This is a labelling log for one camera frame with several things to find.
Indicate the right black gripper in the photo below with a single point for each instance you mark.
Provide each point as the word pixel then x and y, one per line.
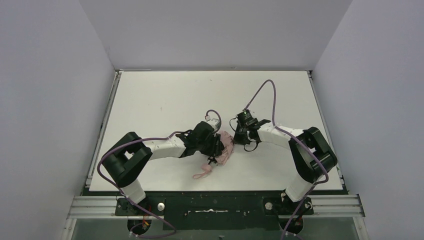
pixel 239 134

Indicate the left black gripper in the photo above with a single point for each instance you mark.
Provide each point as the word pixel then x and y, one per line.
pixel 216 145

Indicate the pink and black folding umbrella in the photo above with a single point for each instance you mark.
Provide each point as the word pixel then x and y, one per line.
pixel 228 143

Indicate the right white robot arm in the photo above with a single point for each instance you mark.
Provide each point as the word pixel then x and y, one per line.
pixel 312 155

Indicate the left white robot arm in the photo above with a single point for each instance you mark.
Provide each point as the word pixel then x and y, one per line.
pixel 126 159

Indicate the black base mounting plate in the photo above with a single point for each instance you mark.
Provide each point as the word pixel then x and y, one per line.
pixel 269 210

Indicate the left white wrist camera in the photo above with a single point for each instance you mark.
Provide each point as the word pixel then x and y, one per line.
pixel 215 123

